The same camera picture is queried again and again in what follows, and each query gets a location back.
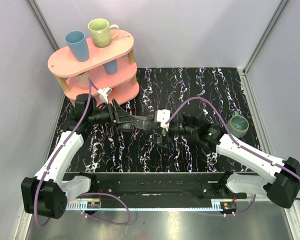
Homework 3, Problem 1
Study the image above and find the clear plastic canister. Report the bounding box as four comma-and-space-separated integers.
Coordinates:
120, 115, 152, 133

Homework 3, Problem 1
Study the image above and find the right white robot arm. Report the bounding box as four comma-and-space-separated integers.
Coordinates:
147, 109, 300, 209

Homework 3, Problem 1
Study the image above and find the white faceted cup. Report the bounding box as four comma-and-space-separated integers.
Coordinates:
75, 71, 91, 90

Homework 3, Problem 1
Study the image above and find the blue cup middle shelf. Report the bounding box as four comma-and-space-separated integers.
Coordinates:
103, 59, 118, 75

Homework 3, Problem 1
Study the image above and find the pink three-tier wooden shelf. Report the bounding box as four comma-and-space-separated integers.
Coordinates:
47, 30, 140, 105

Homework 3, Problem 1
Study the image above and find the teal ceramic cup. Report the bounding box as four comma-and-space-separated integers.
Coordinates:
226, 111, 250, 139

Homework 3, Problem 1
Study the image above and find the blue plastic tumbler on top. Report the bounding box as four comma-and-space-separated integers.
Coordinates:
64, 30, 90, 62

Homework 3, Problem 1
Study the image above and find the green ceramic mug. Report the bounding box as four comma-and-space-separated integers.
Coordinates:
88, 18, 120, 48

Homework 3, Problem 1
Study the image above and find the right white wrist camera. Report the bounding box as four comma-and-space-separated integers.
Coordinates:
155, 109, 171, 127

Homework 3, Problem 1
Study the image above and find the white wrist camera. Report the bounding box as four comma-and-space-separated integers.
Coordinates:
155, 109, 171, 127
97, 86, 112, 105

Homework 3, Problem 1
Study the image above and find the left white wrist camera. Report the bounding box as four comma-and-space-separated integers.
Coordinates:
97, 86, 112, 105

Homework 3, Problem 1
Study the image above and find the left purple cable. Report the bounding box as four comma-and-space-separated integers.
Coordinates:
32, 77, 100, 228

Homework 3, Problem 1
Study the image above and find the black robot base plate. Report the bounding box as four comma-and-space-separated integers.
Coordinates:
69, 172, 248, 208

